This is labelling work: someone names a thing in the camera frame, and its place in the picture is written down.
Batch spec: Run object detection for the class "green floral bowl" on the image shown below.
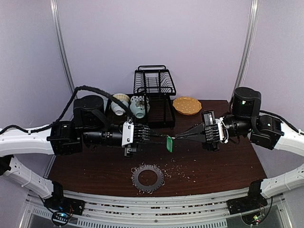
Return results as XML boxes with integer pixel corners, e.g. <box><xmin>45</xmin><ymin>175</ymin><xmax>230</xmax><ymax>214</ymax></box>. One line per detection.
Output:
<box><xmin>130</xmin><ymin>101</ymin><xmax>150</xmax><ymax>119</ymax></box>

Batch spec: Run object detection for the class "yellow dotted plate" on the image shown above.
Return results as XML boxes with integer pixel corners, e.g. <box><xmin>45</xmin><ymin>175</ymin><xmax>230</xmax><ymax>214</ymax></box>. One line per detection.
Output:
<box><xmin>173</xmin><ymin>96</ymin><xmax>202</xmax><ymax>115</ymax></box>

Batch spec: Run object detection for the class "white black dotted bowl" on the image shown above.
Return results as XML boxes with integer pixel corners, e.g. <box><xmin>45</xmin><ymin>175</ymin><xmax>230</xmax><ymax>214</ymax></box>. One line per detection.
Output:
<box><xmin>130</xmin><ymin>95</ymin><xmax>150</xmax><ymax>103</ymax></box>

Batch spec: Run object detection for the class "left aluminium frame post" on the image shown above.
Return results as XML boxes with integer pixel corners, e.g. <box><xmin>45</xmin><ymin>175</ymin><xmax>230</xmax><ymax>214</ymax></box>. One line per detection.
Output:
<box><xmin>50</xmin><ymin>0</ymin><xmax>75</xmax><ymax>94</ymax></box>

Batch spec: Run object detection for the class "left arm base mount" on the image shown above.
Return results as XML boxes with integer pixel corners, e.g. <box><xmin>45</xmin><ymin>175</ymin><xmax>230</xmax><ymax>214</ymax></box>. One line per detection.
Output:
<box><xmin>44</xmin><ymin>196</ymin><xmax>85</xmax><ymax>216</ymax></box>

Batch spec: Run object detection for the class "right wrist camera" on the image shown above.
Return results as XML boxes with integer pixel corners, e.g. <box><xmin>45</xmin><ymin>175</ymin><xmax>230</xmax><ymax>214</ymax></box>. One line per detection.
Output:
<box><xmin>216</xmin><ymin>117</ymin><xmax>229</xmax><ymax>143</ymax></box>

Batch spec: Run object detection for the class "aluminium frame post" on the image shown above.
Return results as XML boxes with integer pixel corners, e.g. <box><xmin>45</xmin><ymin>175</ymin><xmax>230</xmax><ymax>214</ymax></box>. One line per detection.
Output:
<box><xmin>229</xmin><ymin>0</ymin><xmax>259</xmax><ymax>104</ymax></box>
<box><xmin>50</xmin><ymin>0</ymin><xmax>75</xmax><ymax>94</ymax></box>

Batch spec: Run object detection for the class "aluminium front rail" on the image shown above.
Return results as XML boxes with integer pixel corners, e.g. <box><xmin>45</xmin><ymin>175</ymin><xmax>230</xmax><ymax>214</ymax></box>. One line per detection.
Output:
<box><xmin>17</xmin><ymin>188</ymin><xmax>295</xmax><ymax>228</ymax></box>

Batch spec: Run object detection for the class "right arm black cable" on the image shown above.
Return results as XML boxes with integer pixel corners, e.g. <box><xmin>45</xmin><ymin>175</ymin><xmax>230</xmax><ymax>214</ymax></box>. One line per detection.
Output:
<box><xmin>258</xmin><ymin>109</ymin><xmax>304</xmax><ymax>135</ymax></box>

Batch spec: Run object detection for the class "black wire dish rack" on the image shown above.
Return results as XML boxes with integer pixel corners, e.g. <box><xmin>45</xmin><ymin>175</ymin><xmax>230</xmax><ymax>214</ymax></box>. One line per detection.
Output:
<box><xmin>129</xmin><ymin>65</ymin><xmax>176</xmax><ymax>129</ymax></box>

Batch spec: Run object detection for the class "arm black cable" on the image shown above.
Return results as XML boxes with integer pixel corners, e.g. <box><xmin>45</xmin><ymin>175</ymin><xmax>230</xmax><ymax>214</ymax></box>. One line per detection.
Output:
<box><xmin>258</xmin><ymin>109</ymin><xmax>304</xmax><ymax>135</ymax></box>
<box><xmin>0</xmin><ymin>85</ymin><xmax>137</xmax><ymax>135</ymax></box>

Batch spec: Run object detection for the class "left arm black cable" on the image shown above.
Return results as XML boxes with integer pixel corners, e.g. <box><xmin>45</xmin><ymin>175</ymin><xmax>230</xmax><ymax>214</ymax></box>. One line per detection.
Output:
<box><xmin>0</xmin><ymin>85</ymin><xmax>137</xmax><ymax>135</ymax></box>

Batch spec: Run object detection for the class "right aluminium frame post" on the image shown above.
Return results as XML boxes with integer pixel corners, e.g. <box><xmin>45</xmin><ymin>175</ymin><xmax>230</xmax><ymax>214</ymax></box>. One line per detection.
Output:
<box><xmin>229</xmin><ymin>0</ymin><xmax>259</xmax><ymax>104</ymax></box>

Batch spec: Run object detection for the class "metal keyring disc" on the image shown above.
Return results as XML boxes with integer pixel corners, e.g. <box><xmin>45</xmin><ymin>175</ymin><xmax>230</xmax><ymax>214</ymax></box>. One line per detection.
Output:
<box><xmin>131</xmin><ymin>164</ymin><xmax>165</xmax><ymax>195</ymax></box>

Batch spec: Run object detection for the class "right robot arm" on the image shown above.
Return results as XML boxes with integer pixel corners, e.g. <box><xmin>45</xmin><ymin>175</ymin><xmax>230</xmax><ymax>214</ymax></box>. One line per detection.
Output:
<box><xmin>174</xmin><ymin>87</ymin><xmax>304</xmax><ymax>210</ymax></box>

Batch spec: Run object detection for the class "light blue striped bowl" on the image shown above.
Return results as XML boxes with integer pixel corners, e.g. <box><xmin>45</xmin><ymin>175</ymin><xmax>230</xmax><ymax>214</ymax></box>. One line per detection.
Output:
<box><xmin>111</xmin><ymin>100</ymin><xmax>129</xmax><ymax>116</ymax></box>

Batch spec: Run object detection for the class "yellow checked bowl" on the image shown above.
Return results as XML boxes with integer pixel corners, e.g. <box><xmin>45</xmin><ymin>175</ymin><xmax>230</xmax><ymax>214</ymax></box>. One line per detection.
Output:
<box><xmin>113</xmin><ymin>93</ymin><xmax>130</xmax><ymax>103</ymax></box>

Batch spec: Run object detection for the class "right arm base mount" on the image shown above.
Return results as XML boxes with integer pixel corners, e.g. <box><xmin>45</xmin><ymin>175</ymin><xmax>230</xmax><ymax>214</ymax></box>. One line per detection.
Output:
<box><xmin>227</xmin><ymin>195</ymin><xmax>268</xmax><ymax>215</ymax></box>

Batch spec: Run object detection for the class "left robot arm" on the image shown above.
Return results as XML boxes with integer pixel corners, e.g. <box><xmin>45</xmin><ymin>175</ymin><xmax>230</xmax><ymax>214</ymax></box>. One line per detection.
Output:
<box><xmin>0</xmin><ymin>95</ymin><xmax>161</xmax><ymax>211</ymax></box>

